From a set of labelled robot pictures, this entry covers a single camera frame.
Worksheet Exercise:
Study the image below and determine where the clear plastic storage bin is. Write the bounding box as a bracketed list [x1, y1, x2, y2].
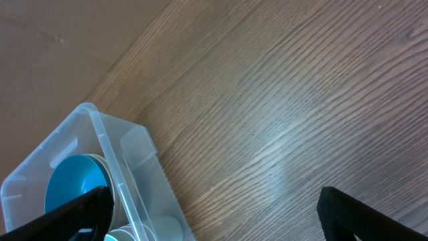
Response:
[1, 102, 193, 240]

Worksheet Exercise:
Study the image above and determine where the dark blue bowl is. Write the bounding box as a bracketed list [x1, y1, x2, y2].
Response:
[44, 154, 108, 214]

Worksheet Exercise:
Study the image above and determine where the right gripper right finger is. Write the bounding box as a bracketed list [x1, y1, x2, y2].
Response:
[317, 186, 427, 241]

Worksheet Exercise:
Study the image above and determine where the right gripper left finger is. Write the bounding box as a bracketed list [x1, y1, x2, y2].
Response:
[1, 187, 114, 241]

